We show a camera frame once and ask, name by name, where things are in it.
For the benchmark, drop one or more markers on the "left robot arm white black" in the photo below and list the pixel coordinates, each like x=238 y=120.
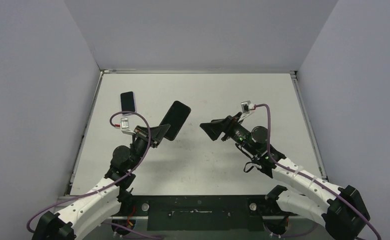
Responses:
x=105 y=199

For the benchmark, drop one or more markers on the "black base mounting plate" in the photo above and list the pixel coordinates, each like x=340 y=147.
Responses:
x=196 y=221

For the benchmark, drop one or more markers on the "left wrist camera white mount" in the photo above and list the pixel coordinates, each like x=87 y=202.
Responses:
x=124 y=126

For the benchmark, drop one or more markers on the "black phone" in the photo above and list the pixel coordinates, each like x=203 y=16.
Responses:
x=127 y=100

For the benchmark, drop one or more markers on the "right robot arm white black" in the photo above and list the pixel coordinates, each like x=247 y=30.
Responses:
x=340 y=210

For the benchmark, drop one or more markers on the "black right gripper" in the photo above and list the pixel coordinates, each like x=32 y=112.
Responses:
x=227 y=128

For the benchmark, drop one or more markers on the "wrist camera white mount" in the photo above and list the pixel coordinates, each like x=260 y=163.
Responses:
x=247 y=107
x=124 y=126

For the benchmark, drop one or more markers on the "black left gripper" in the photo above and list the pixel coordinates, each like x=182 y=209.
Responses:
x=157 y=133

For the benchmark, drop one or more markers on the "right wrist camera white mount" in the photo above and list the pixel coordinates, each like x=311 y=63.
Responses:
x=247 y=107

